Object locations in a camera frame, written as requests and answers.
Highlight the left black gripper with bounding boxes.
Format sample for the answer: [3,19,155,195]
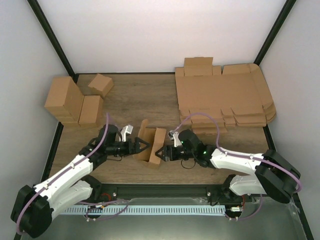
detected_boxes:
[107,138,151,157]

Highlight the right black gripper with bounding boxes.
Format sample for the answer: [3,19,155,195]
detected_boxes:
[155,145,196,162]

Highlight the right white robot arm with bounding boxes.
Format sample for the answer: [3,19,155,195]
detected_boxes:
[155,129,301,204]

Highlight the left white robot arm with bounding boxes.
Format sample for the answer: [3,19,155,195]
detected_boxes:
[10,124,150,238]

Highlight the small tilted cardboard box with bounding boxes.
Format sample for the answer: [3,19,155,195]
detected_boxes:
[88,73,114,98]

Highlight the tall folded cardboard box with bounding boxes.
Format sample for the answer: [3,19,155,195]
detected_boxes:
[44,76,84,127]

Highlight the stack of flat cardboard blanks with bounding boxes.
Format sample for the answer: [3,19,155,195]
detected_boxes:
[175,57,276,134]

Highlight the clear plastic sheet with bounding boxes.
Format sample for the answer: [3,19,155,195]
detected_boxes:
[40,198,307,240]

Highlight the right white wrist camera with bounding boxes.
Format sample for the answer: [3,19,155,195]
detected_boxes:
[168,130,182,147]

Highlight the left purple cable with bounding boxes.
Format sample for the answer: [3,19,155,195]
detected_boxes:
[16,112,130,236]

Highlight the purple cable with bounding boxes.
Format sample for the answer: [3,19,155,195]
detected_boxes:
[16,112,130,236]
[173,112,303,222]

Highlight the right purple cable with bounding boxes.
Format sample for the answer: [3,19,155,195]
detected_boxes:
[173,112,303,222]

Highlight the black aluminium frame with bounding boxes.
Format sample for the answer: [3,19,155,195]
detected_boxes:
[27,0,314,240]

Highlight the light blue slotted cable duct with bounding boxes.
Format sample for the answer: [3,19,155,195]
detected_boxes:
[61,205,226,217]

